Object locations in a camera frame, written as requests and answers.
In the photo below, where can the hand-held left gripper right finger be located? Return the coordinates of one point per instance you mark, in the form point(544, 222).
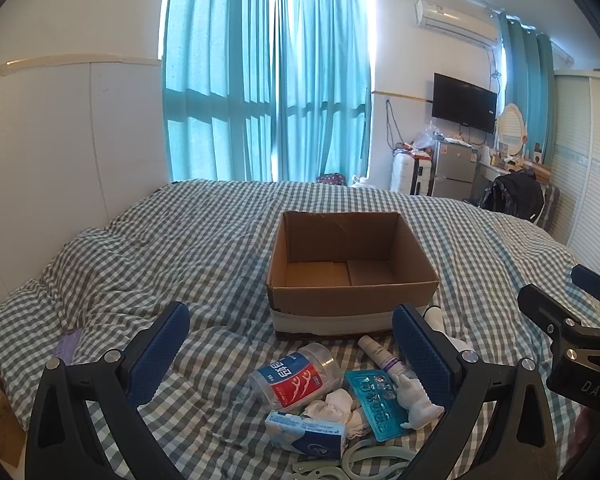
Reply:
point(420, 355)

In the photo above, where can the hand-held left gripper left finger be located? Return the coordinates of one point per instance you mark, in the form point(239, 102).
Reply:
point(162, 355)

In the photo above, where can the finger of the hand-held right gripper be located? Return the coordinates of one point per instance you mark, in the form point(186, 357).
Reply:
point(545, 305)
point(596, 280)

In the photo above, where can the small white bottle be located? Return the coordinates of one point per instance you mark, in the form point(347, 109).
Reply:
point(380, 355)

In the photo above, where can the white animal figurine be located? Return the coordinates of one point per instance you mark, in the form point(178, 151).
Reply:
point(420, 405)

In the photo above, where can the teal blister pack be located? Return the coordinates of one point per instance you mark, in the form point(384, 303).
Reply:
point(375, 410)

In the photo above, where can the white lace cloth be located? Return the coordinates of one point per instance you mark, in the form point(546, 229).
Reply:
point(335, 405)

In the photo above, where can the cardboard box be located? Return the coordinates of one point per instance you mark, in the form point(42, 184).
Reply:
point(330, 305)

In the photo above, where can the clear jar with red label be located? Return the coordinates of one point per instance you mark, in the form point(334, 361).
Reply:
point(290, 375)

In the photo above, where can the blue tissue pack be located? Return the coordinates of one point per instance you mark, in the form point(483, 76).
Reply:
point(305, 435)

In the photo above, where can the purple cloth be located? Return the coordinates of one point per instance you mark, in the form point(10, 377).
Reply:
point(70, 347)

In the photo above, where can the checked bed blanket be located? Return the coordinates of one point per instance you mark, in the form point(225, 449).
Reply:
point(180, 250)

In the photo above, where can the white slatted wardrobe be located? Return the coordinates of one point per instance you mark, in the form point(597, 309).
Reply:
point(587, 170)

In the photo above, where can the white dressing table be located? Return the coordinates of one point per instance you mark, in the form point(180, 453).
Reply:
point(487, 169)

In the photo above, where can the silver fridge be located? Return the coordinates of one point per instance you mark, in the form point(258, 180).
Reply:
point(455, 170)

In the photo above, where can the oval white mirror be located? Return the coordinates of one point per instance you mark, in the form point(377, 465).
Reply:
point(511, 130)

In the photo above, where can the brown carton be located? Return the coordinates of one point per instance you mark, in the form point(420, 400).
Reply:
point(2, 430)

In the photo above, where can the white suitcase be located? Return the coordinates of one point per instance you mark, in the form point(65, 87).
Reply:
point(410, 175)

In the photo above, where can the white plastic bag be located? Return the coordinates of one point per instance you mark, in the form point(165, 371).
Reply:
point(361, 182)

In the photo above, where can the floral bag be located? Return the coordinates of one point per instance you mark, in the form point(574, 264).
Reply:
point(330, 179)

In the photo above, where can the clear plastic bag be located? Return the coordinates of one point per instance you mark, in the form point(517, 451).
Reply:
point(427, 137)

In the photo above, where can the narrow teal curtain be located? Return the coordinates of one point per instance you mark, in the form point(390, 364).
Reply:
point(525, 85)

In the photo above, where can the wide teal curtain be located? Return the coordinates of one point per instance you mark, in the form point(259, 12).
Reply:
point(215, 85)

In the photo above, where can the white air conditioner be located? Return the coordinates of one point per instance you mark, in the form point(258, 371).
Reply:
point(455, 22)

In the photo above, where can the black wall television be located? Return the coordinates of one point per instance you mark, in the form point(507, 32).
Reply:
point(462, 102)

